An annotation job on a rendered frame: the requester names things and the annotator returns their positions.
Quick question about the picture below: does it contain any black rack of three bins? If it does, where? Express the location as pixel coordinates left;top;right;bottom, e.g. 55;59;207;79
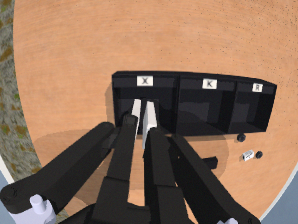
111;71;277;137

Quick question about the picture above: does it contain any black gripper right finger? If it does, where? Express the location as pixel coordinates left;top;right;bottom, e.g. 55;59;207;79
142;101;261;224

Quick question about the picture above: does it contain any dark grey hex nut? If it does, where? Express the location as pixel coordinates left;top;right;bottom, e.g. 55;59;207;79
256;151;263;159
237;134;246;143

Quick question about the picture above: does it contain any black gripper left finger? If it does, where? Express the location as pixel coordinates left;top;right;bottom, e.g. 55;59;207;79
0;99;141;224

